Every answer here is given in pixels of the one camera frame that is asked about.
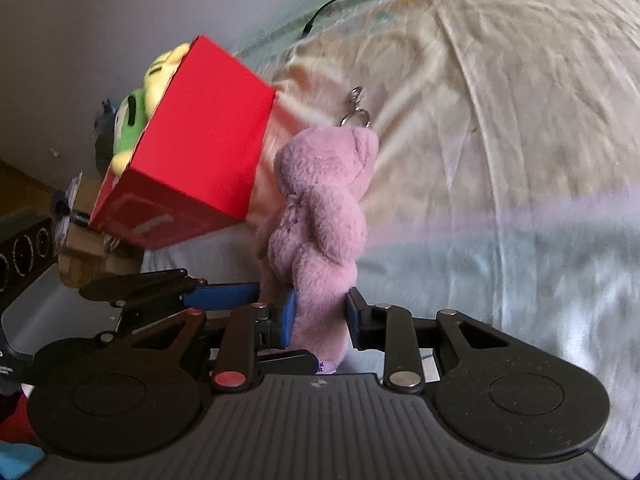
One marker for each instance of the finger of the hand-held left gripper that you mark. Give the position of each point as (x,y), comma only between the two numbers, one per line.
(220,295)
(150,312)

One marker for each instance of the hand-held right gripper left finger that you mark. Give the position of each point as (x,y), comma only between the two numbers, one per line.
(289,317)

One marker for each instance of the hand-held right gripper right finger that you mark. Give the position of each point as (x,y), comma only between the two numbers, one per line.
(354,320)

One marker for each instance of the pink plush toy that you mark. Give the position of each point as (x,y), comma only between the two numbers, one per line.
(320,200)

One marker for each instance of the red cardboard box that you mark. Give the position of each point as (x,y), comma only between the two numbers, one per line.
(200,135)

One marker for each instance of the yellow tiger plush toy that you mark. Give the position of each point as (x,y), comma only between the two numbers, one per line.
(160,72)

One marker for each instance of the wooden bedside cabinet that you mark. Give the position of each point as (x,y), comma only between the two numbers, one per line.
(85,260)

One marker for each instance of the red cloth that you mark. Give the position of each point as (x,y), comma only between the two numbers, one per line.
(15,420)

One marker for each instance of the blue cloth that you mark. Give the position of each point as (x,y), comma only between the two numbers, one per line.
(15,460)

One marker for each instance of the green mushroom plush toy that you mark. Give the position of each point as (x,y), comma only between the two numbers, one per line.
(130,120)

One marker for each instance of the cartoon printed bedsheet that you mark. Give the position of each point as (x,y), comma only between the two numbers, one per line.
(500,135)

